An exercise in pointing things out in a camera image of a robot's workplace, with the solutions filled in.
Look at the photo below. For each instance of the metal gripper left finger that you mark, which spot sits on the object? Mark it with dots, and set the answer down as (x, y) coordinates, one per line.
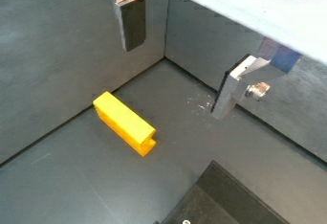
(130, 18)

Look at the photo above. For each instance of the black curved fixture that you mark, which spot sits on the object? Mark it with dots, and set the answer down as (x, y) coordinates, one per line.
(219, 200)

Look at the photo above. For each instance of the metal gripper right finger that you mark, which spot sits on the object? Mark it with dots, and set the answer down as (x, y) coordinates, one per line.
(245, 79)

